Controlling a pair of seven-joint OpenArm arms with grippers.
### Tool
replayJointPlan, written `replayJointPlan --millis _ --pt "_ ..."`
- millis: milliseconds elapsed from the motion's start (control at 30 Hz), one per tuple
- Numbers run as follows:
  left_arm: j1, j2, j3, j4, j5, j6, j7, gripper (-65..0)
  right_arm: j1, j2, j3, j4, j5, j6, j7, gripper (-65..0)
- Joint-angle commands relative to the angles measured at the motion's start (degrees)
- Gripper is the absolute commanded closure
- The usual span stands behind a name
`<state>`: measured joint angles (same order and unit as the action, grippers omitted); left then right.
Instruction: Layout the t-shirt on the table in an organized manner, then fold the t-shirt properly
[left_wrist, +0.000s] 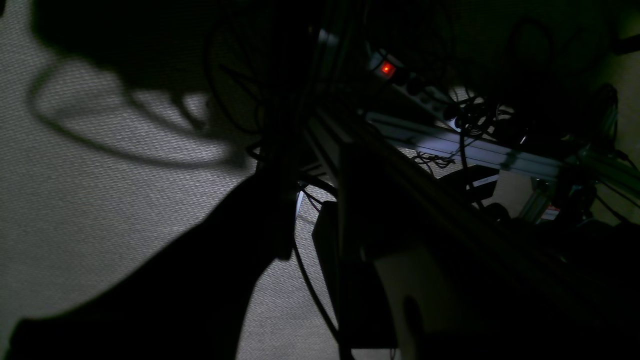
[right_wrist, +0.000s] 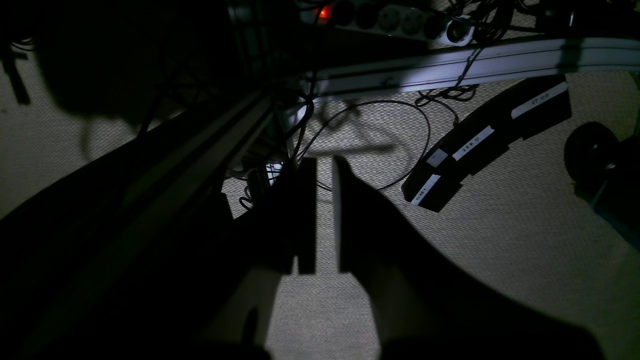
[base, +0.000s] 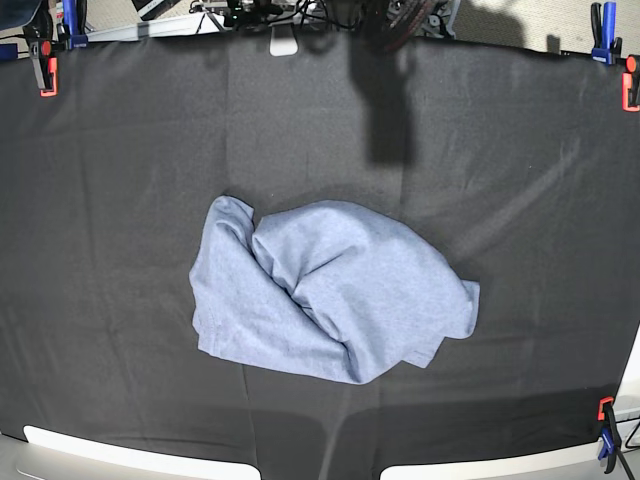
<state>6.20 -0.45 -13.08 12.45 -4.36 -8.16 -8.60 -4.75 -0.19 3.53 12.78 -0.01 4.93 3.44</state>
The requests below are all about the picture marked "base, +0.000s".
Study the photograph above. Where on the aluminium frame rail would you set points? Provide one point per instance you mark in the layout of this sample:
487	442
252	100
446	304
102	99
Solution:
185	25

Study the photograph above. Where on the blue clamp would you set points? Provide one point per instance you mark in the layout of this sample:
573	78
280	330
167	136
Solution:
74	23
607	46

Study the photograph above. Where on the red-black clamp far left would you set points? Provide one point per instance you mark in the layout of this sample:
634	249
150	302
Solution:
45	67

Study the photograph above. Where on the blue clamp far left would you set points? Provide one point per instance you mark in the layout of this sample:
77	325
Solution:
74	23

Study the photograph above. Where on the white camera mount foot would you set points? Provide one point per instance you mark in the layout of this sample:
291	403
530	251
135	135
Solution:
283	42

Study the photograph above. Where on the red-black clamp far right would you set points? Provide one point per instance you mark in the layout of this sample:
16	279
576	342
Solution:
630	84

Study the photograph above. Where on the red-black clamp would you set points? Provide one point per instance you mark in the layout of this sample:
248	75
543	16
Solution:
45	67
630	84

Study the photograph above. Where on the blue clamp far right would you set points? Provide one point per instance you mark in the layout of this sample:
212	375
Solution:
607	46

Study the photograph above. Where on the black table cloth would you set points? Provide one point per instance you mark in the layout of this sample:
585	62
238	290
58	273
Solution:
521	168

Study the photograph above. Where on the blue-grey t-shirt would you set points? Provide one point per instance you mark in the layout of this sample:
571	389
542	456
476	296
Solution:
331	290

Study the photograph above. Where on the red-blue clamp near right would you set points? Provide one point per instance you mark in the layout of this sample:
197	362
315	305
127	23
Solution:
609	434

